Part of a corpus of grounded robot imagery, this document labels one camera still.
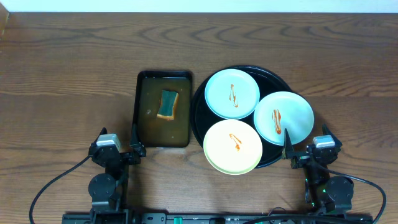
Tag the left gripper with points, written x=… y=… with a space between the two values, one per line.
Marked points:
x=119 y=155

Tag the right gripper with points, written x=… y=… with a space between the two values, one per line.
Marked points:
x=288 y=153

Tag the pale green plate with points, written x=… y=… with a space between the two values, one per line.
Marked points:
x=283 y=111

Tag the yellow green scrub sponge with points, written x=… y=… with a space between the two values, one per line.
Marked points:
x=168 y=104

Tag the yellow plate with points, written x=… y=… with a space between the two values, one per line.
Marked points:
x=232 y=147

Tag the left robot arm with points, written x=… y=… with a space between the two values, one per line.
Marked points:
x=108 y=190

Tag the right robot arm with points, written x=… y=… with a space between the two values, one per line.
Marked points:
x=328 y=195

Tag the black rectangular water tray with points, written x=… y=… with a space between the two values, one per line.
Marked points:
x=166 y=130

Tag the round black serving tray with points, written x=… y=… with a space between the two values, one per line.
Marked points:
x=202 y=118

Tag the light blue plate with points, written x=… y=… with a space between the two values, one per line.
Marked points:
x=232 y=94

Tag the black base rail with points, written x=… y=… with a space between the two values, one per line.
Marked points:
x=162 y=218

